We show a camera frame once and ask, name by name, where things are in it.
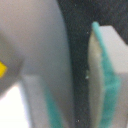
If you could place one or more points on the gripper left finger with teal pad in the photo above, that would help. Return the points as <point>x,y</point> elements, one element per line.
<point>42,108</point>

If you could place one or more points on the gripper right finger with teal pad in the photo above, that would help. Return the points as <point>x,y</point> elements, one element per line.
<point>108,78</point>

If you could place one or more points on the yellow toy cheese wedge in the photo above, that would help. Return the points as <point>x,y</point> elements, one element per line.
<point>3,69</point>

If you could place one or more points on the grey pot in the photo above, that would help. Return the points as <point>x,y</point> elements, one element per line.
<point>33,41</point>

